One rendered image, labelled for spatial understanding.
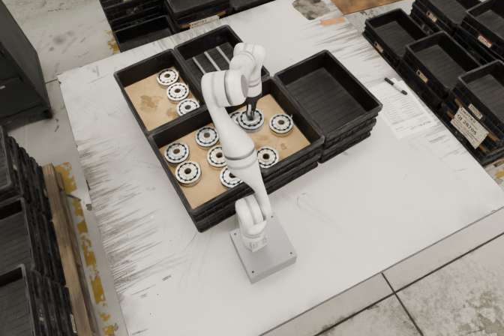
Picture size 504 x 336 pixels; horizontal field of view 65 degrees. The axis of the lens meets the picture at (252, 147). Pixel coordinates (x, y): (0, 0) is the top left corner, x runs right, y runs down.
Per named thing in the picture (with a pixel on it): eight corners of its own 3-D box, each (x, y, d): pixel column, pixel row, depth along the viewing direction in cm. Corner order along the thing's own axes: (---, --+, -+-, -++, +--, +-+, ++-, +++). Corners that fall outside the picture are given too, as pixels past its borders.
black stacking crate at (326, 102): (377, 122, 173) (384, 106, 163) (322, 154, 165) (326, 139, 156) (323, 67, 191) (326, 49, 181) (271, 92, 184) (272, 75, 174)
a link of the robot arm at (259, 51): (267, 73, 139) (243, 70, 140) (267, 40, 126) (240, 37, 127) (264, 88, 135) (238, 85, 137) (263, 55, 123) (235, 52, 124)
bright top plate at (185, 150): (193, 154, 162) (193, 154, 161) (172, 167, 159) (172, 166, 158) (181, 138, 166) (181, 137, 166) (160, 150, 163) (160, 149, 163)
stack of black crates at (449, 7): (469, 49, 285) (492, 10, 256) (436, 62, 279) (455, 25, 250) (433, 16, 305) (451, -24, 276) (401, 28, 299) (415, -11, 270)
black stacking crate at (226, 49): (271, 91, 184) (271, 75, 174) (215, 119, 176) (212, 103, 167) (229, 42, 202) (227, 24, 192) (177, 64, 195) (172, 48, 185)
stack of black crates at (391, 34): (425, 67, 277) (437, 42, 258) (389, 82, 271) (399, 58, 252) (391, 32, 297) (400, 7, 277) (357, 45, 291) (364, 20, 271)
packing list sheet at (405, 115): (440, 123, 185) (440, 122, 184) (400, 141, 180) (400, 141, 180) (397, 76, 201) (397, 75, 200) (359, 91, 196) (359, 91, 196)
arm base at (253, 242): (271, 242, 147) (271, 227, 132) (249, 254, 145) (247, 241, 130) (259, 222, 151) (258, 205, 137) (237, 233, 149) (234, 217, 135)
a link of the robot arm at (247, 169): (260, 152, 109) (228, 164, 107) (277, 222, 123) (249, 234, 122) (250, 137, 116) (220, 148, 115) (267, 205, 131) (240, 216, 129)
